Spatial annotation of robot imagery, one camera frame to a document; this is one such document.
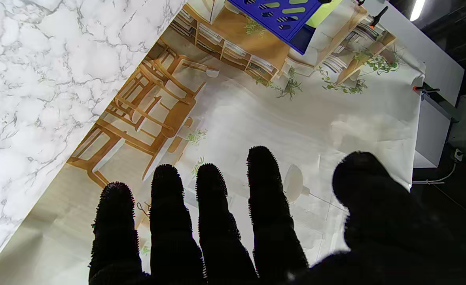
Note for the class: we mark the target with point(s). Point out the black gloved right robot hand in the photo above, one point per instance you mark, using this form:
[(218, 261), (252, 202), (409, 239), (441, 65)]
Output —
[(272, 237)]

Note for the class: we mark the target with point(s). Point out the yellow-green translucent file folder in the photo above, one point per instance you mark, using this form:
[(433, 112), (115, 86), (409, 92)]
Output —
[(322, 14)]

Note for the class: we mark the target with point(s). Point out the blue perforated plastic file rack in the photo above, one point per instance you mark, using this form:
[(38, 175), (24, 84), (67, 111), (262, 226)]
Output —
[(284, 16)]

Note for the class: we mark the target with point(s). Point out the printed room scene backdrop cloth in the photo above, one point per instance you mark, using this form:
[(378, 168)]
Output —
[(276, 118)]

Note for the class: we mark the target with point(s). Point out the white backdrop support board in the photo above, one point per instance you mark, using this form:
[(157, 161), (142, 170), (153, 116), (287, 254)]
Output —
[(430, 130)]

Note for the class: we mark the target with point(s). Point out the white power socket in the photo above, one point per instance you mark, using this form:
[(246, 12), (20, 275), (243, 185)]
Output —
[(457, 154)]

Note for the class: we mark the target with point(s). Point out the black orange spring clamp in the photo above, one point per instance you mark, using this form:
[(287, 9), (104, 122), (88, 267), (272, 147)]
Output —
[(425, 89), (377, 18)]

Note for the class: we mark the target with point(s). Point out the ceiling tube light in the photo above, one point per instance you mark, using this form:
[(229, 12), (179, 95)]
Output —
[(417, 10)]

